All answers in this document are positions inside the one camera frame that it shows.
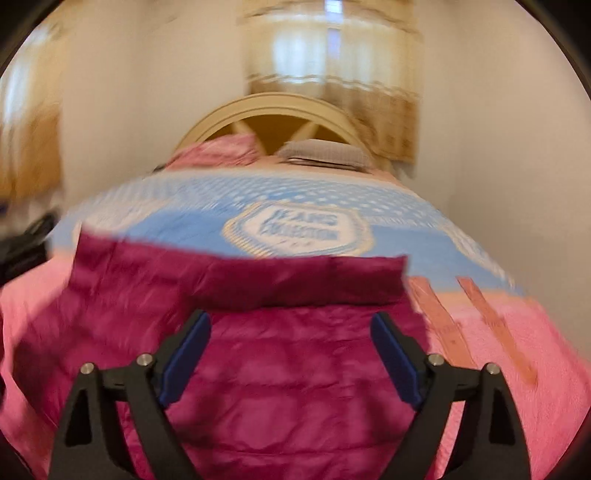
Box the beige curtain on side wall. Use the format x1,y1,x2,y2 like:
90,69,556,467
1,23,64,204

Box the magenta puffer jacket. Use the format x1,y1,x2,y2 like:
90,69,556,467
13,234,427,479

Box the blue and pink bedspread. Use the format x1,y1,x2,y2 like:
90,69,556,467
1,166,590,479

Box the striped pillow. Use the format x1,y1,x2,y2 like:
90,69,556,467
276,139,373,170

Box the folded pink blanket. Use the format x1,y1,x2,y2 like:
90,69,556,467
165,134,260,170

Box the cream wooden headboard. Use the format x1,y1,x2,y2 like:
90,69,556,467
176,92,393,173

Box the beige curtain behind headboard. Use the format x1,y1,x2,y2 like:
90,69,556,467
239,1,422,164

